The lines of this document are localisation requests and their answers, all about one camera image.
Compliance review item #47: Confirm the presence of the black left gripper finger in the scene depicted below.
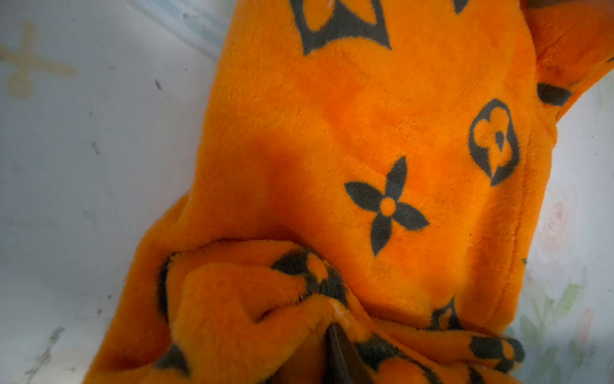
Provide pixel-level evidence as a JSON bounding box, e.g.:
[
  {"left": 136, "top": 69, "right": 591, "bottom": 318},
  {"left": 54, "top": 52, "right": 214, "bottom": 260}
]
[{"left": 322, "top": 323, "right": 374, "bottom": 384}]

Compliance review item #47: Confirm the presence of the orange patterned plush pillowcase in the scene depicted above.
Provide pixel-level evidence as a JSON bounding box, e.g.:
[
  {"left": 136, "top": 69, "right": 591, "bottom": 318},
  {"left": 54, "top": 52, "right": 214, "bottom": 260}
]
[{"left": 84, "top": 1, "right": 613, "bottom": 383}]

